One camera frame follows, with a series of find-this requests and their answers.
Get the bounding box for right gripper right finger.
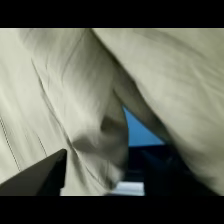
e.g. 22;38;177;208
141;149;218;197

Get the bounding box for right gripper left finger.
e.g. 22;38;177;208
0;148;68;197

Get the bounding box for beige long-sleeved shirt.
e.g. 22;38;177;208
0;27;224;197

